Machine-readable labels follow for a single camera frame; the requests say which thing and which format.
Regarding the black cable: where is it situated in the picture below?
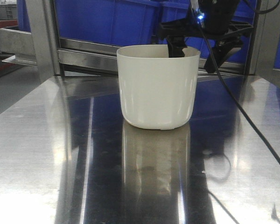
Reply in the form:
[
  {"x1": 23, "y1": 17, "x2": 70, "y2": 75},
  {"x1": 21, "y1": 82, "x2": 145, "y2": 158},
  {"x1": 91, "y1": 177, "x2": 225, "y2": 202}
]
[{"x1": 196, "y1": 0, "x2": 280, "y2": 180}]

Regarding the large blue storage bin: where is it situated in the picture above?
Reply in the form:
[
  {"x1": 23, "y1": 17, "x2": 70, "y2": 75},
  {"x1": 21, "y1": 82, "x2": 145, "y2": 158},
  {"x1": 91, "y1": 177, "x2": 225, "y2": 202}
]
[{"x1": 16, "y1": 0, "x2": 257, "y2": 63}]

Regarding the stainless steel shelf post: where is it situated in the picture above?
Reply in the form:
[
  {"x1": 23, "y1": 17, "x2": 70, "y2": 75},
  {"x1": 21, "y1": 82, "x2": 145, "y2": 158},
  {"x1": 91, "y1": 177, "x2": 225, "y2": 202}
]
[{"x1": 26, "y1": 0, "x2": 61, "y2": 83}]

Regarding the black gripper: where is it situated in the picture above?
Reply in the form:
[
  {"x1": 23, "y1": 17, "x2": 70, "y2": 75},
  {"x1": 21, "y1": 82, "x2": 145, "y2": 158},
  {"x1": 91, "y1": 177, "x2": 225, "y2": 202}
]
[{"x1": 157, "y1": 0, "x2": 253, "y2": 73}]

